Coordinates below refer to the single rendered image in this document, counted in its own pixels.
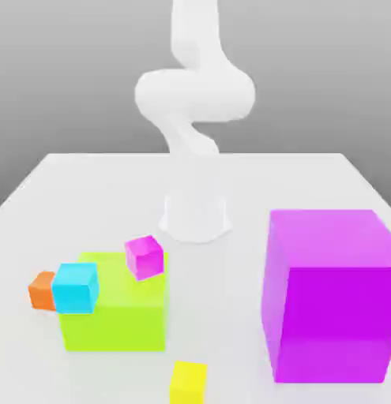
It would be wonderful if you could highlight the small magenta cube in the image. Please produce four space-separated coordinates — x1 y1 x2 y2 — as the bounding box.
124 234 165 282

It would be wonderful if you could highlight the small cyan cube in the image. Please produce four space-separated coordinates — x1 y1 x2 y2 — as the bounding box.
51 261 100 316

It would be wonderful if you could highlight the small orange cube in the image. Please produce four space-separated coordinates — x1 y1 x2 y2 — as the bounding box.
27 270 58 312

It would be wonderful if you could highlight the small yellow cube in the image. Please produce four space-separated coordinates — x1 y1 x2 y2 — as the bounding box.
168 360 209 404

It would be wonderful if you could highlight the large lime green box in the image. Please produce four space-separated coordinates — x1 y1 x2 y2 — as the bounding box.
58 251 170 353

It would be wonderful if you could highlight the large purple box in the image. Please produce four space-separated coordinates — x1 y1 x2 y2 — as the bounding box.
260 208 391 384

